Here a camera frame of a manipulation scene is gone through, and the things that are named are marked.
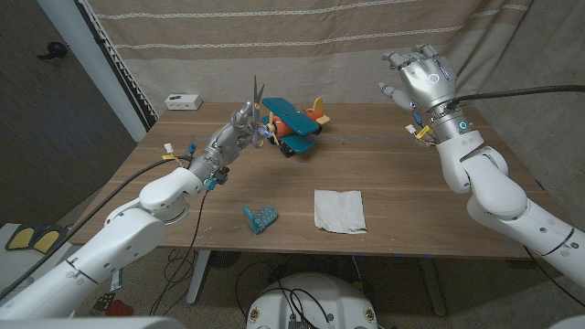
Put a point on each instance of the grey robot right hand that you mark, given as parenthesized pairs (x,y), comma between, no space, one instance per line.
(429,82)

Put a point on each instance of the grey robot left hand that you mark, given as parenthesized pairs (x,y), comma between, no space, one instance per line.
(224,146)

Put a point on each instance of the white tissue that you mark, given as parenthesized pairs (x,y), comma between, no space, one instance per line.
(339,211)

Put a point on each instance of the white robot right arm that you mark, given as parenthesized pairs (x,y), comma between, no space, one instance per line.
(493,192)

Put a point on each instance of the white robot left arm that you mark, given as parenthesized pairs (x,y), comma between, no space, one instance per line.
(128,228)

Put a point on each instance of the clear drinking glass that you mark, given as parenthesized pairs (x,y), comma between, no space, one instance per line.
(421,143)

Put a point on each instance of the teal and orange toy airplane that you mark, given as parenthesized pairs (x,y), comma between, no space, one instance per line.
(294,121)

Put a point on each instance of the teal toy flip phone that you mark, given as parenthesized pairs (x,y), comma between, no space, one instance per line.
(264,215)

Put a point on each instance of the white power strip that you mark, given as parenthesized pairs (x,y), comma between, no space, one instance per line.
(183,102)

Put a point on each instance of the beige striped curtain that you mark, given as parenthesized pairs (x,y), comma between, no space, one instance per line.
(205,59)

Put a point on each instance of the white table leg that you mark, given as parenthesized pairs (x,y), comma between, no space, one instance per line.
(197,279)

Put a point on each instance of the white tube with label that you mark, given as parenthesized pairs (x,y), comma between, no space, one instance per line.
(117,279)

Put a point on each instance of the dark wooden door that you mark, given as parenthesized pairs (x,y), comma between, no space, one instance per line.
(45,137)

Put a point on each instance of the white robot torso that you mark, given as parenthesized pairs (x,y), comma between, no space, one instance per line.
(315,301)

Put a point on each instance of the red floor object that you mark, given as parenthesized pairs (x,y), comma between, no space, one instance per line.
(120,308)

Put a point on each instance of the yellow and black foot pedal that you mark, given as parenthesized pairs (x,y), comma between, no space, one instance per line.
(51,237)
(20,237)

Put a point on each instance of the black floor gadget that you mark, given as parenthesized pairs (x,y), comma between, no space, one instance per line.
(103,302)

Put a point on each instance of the grey table leg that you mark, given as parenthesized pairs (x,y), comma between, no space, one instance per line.
(432,288)

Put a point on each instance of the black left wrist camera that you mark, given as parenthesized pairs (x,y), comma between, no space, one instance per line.
(222,176)

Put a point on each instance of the white door frame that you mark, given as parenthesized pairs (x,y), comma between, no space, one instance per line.
(91,59)

